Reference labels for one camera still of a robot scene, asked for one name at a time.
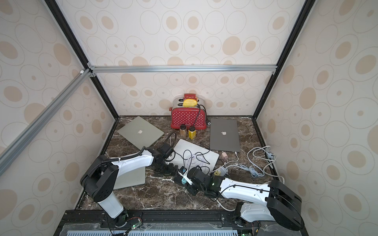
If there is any red polka dot toaster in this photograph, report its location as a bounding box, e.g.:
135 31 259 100
170 93 208 130

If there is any white power strip cable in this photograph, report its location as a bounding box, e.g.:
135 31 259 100
215 199 237 212

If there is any silver laptop back left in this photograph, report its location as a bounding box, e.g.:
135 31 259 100
118 117 164 149

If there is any black charger cable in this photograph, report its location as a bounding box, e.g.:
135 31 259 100
171 143 212 175

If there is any dark grey laptop back right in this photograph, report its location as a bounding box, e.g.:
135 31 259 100
210 118 241 152

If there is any white laptop centre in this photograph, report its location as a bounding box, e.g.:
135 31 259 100
168 139 219 174

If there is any grey cable bundle right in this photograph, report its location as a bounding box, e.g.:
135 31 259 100
218 146 284 183

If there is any silver laptop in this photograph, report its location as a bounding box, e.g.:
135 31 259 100
114 167 146 190
118 117 164 149

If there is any black power strip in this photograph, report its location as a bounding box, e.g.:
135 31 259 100
174 174 198 196

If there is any yellow spice jar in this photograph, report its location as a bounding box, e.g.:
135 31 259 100
188 126 196 140

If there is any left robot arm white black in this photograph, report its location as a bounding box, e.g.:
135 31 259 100
80 144 178 227

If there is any grey power strip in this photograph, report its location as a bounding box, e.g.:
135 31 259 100
213 167 228 177

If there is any yellow toy bread slice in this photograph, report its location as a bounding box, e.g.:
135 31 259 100
183 99 197 107

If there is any horizontal aluminium bar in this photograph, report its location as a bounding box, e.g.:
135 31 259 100
90 65 277 73

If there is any left aluminium bar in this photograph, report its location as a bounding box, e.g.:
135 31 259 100
1 69 91 174

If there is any pink plug adapter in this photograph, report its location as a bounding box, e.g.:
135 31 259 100
221 152 228 162

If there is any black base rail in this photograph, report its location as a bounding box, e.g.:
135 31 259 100
54 210 308 236

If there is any brown spice jar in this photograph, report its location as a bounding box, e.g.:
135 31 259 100
180 124 187 138

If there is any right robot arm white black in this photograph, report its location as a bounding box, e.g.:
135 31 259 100
178 166 305 231

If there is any silver laptop front left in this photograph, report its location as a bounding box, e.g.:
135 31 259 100
114 167 146 190

